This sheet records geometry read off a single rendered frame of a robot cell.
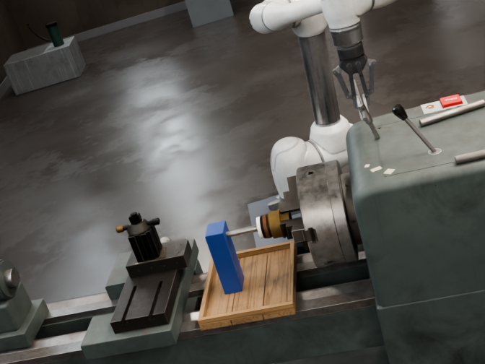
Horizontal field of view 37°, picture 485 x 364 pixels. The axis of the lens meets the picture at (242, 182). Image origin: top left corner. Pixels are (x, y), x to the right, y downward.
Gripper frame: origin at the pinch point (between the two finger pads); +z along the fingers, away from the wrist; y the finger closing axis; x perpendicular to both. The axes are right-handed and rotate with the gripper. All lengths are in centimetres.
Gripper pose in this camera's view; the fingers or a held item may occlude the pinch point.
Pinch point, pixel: (362, 107)
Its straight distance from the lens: 221.7
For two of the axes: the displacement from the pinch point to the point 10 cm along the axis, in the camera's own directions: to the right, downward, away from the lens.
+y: -9.6, 2.1, 1.9
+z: 2.7, 8.7, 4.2
